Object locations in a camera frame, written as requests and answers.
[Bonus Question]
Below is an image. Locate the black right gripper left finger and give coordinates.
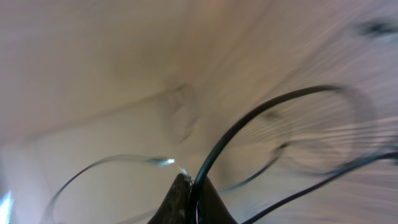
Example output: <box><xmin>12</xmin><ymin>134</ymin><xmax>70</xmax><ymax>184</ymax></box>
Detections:
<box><xmin>148</xmin><ymin>173</ymin><xmax>190</xmax><ymax>224</ymax></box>

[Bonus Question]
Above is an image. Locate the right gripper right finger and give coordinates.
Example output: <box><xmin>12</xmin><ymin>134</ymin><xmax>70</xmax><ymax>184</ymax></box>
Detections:
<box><xmin>197</xmin><ymin>177</ymin><xmax>238</xmax><ymax>224</ymax></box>

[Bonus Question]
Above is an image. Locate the black usb cable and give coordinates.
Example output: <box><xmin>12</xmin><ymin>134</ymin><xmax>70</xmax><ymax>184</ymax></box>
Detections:
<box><xmin>40</xmin><ymin>83</ymin><xmax>398</xmax><ymax>224</ymax></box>

